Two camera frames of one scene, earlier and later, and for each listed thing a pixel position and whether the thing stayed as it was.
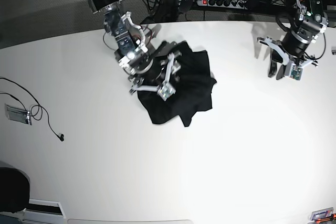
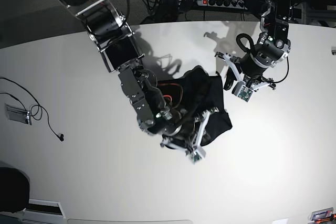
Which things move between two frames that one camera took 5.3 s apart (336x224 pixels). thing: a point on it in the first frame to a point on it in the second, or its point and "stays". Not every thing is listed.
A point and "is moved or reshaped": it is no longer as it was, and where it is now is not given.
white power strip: (235, 4) stays
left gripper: (163, 72) to (180, 124)
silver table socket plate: (17, 114) stays
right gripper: (293, 43) to (251, 67)
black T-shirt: (192, 80) is moved or reshaped
